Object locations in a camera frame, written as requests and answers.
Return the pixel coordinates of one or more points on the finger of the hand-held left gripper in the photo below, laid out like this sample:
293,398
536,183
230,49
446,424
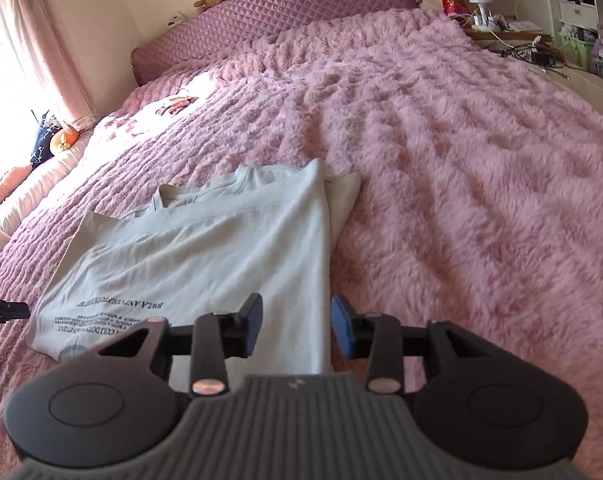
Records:
6,310

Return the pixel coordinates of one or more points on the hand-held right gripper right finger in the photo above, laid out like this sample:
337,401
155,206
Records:
343,325

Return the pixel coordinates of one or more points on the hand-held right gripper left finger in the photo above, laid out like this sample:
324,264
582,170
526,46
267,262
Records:
254,316

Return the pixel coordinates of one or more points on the white printed sweatshirt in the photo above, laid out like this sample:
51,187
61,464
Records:
206,260

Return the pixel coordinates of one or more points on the peach plush cushion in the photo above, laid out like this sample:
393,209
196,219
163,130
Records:
3,190

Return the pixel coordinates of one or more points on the cream quilt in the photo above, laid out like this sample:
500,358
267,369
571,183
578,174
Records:
36,190

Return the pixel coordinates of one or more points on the dark blue floral pillow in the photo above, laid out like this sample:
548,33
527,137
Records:
43,142

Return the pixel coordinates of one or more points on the orange plush toy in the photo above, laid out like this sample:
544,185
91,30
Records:
63,141

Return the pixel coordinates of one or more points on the pink fluffy blanket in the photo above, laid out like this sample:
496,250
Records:
456,185

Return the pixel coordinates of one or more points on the small pink hair accessory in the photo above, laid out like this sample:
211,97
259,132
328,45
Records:
177,105

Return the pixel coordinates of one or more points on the pink curtain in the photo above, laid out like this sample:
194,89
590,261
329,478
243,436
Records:
51,45

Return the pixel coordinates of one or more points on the purple quilted headboard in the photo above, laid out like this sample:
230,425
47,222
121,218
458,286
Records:
281,10

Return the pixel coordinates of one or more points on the wooden nightstand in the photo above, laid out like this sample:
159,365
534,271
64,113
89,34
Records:
511,32

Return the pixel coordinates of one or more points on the red snack bag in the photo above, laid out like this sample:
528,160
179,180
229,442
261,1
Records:
451,0

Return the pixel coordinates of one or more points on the white table lamp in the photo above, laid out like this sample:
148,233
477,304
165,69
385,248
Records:
480,5

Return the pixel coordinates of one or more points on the green plastic basket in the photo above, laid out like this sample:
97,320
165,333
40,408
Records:
579,50

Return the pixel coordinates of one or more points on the white drawer box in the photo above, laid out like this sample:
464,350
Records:
576,15

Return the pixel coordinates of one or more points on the wooden bed frame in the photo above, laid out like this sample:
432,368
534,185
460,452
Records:
591,85

